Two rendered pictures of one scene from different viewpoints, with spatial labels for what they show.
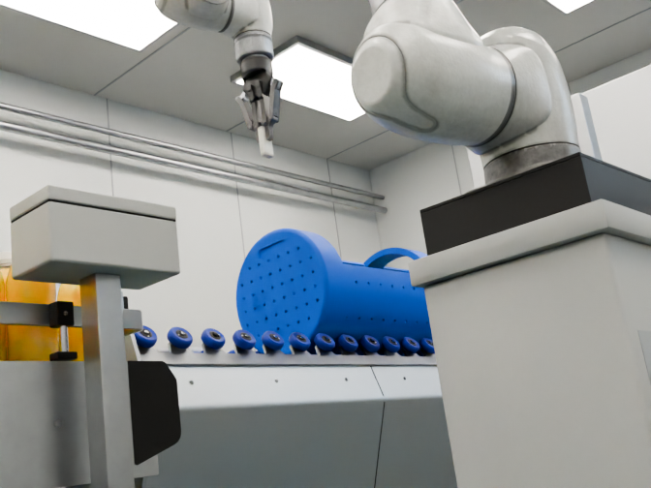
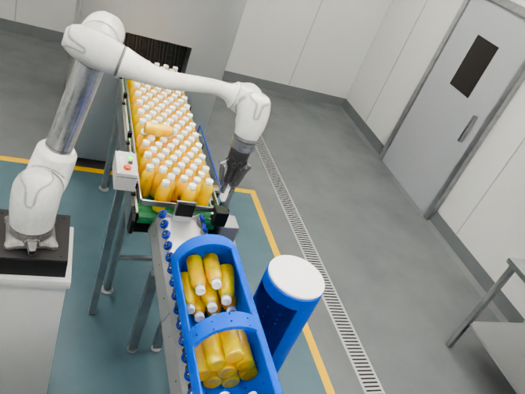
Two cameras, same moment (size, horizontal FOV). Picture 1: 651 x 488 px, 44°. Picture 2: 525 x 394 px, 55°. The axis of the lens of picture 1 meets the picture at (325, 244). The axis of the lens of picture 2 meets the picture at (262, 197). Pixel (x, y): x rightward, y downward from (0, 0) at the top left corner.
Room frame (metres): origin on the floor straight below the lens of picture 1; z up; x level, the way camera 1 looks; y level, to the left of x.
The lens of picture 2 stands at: (2.45, -1.35, 2.48)
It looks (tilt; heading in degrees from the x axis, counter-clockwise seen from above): 32 degrees down; 112
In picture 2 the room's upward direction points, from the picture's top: 23 degrees clockwise
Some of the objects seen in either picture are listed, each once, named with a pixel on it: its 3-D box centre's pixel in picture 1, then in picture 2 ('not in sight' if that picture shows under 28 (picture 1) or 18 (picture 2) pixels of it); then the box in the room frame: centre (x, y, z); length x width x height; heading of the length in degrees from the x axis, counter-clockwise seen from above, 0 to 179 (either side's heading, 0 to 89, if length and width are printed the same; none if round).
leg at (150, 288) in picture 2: not in sight; (142, 313); (1.41, 0.30, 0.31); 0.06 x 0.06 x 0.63; 50
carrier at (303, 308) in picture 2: not in sight; (264, 338); (2.04, 0.46, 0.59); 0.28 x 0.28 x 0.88
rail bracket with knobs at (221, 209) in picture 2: not in sight; (218, 216); (1.50, 0.58, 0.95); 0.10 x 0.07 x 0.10; 50
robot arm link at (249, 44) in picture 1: (254, 51); (244, 141); (1.72, 0.10, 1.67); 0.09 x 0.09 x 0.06
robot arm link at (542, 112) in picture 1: (513, 97); (35, 197); (1.23, -0.34, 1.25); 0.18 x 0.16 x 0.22; 129
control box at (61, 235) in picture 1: (97, 240); (124, 170); (1.06, 0.31, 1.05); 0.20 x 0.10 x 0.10; 140
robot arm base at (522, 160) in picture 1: (540, 180); (31, 231); (1.25, -0.36, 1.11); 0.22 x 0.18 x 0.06; 146
